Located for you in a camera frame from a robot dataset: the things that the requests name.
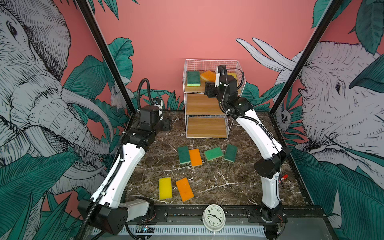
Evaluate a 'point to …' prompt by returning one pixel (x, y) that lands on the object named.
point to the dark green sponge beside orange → (184, 154)
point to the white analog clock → (214, 218)
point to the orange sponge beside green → (195, 157)
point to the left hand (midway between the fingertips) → (163, 114)
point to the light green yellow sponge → (213, 154)
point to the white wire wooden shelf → (205, 116)
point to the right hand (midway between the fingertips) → (209, 79)
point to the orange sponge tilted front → (184, 189)
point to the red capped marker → (285, 176)
